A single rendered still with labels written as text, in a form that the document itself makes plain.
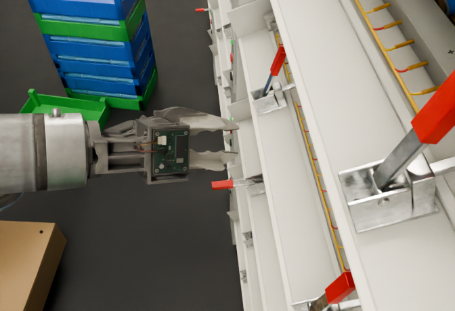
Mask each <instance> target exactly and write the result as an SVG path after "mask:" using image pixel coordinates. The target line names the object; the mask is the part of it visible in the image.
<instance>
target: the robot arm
mask: <svg viewBox="0 0 455 311"><path fill-rule="evenodd" d="M218 129H221V130H224V131H233V130H237V129H240V128H239V126H238V125H237V124H235V123H233V122H232V121H230V120H227V119H224V118H222V117H217V116H215V115H210V114H207V113H204V112H199V111H197V110H192V109H189V108H184V107H178V106H176V107H170V108H166V109H164V110H154V116H153V117H148V118H147V117H146V116H144V115H142V116H141V117H140V118H139V119H136V120H129V121H126V122H124V123H121V124H118V125H115V126H114V127H110V128H108V129H105V130H103V135H102V136H101V132H100V126H99V123H98V121H85V120H84V117H83V115H82V114H81V113H64V114H62V115H61V110H60V109H59V108H53V109H52V110H51V115H49V114H47V113H46V114H43V113H34V114H33V113H27V114H0V211H1V210H3V209H5V208H6V207H9V206H10V205H12V204H13V203H15V202H16V201H17V200H18V199H19V198H20V197H21V196H22V195H23V194H24V193H25V192H36V191H43V190H47V191H50V190H64V189H72V188H84V187H85V186H86V183H87V178H88V179H95V178H100V177H101V174H107V173H124V172H134V171H135V172H136V173H137V174H138V175H139V176H140V177H141V178H142V179H143V180H144V181H145V183H147V184H163V183H171V182H186V181H188V180H189V179H188V178H187V177H186V176H187V175H189V174H191V173H193V172H195V171H205V170H209V169H210V170H213V171H223V170H224V169H225V167H224V166H223V165H224V164H226V163H228V162H230V161H231V160H232V159H234V158H236V157H237V156H238V152H232V151H227V150H221V151H219V152H211V151H206V152H196V151H194V150H192V149H190V136H195V135H196V134H198V133H199V132H201V131H205V130H208V131H212V132H214V131H216V130H218ZM157 175H160V176H157ZM164 178H176V179H172V180H157V179H164Z"/></svg>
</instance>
